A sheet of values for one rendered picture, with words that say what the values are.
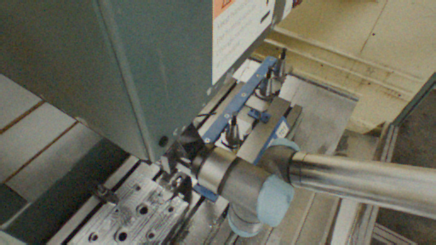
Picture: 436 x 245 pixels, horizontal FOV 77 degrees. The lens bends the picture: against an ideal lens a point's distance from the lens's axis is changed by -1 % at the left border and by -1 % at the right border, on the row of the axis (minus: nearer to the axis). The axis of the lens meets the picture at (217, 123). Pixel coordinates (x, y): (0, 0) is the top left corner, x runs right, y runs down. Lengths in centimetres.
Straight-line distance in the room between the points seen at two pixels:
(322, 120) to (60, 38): 139
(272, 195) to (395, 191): 19
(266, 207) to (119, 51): 33
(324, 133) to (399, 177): 101
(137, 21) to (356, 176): 43
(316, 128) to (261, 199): 108
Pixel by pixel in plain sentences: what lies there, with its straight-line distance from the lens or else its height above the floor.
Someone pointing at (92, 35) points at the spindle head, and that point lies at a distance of 19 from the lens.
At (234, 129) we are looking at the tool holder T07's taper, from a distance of 75.
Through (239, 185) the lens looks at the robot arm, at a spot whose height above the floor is 147.
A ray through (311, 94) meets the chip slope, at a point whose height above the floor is 83.
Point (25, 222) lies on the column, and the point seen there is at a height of 82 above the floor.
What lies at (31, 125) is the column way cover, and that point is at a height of 119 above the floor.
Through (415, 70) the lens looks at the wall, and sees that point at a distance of 144.
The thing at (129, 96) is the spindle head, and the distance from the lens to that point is 21.
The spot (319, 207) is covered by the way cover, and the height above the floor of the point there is 72.
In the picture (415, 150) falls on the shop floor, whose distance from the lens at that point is 280.
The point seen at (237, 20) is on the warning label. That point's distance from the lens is 31.
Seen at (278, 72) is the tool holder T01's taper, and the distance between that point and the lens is 99.
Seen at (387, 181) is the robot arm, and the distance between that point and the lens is 51.
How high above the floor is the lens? 187
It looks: 52 degrees down
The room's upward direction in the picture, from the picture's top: 2 degrees clockwise
